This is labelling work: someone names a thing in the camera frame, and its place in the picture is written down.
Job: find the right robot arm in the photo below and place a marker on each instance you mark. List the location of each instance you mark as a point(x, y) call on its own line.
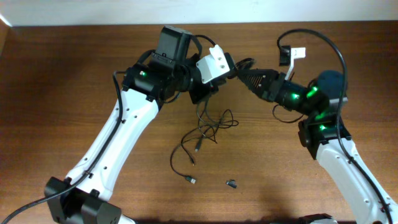
point(326, 138)

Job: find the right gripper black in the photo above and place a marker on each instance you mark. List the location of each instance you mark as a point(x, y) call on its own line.
point(271, 75)

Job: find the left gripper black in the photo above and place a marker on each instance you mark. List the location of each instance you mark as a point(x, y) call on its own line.
point(201, 92)

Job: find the small black adapter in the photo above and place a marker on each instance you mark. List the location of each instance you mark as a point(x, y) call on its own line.
point(231, 183)

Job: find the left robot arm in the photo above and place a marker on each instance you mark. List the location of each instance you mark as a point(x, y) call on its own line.
point(158, 75)

